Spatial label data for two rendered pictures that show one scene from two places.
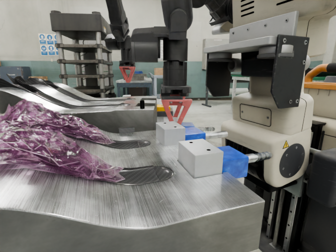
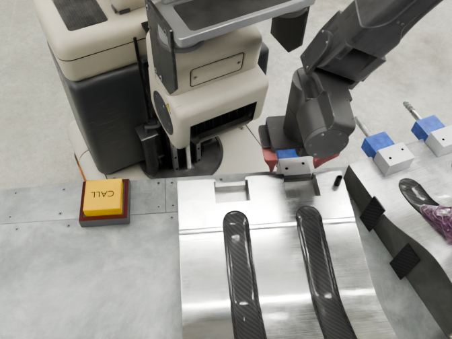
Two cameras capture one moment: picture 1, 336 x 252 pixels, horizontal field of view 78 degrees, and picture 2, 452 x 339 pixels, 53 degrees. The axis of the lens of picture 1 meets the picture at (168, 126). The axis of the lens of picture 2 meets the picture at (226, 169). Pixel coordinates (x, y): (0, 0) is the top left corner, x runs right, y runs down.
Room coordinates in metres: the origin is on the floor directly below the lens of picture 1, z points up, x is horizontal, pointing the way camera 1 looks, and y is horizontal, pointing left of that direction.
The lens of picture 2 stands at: (0.66, 0.44, 1.47)
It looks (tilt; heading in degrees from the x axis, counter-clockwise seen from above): 54 degrees down; 265
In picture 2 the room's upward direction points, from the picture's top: 2 degrees clockwise
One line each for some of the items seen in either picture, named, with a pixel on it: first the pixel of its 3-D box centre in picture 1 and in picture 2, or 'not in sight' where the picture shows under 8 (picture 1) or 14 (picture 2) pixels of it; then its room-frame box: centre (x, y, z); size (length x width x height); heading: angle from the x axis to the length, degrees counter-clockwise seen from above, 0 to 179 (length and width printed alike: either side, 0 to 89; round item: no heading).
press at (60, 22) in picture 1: (91, 69); not in sight; (4.98, 1.79, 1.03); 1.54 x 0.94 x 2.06; 5
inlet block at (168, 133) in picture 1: (194, 137); (375, 143); (0.35, -0.05, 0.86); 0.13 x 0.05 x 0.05; 109
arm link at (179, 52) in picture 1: (172, 50); (311, 95); (0.50, -0.01, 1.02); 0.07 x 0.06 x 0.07; 93
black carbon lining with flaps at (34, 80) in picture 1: (67, 92); (296, 318); (0.55, 0.27, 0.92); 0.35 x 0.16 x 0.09; 92
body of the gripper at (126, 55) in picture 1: (127, 57); not in sight; (1.04, 0.20, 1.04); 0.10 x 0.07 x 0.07; 5
